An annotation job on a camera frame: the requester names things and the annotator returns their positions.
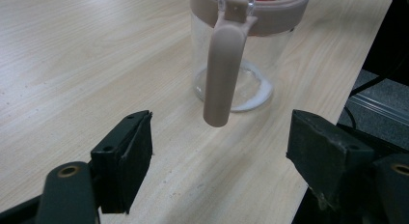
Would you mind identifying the clear jar with beige rim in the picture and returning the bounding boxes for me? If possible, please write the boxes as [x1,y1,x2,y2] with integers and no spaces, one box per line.
[189,0,312,128]

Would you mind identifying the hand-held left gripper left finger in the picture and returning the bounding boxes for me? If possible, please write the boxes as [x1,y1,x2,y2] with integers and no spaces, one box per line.
[91,109,153,215]

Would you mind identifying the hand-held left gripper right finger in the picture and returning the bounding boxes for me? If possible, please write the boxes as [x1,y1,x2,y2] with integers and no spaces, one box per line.
[286,109,376,212]

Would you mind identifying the black cable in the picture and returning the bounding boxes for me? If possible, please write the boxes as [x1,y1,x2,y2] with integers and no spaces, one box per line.
[348,54,409,98]
[342,105,358,130]

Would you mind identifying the metal floor rail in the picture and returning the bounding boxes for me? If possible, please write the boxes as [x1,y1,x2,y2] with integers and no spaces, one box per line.
[346,92,409,126]

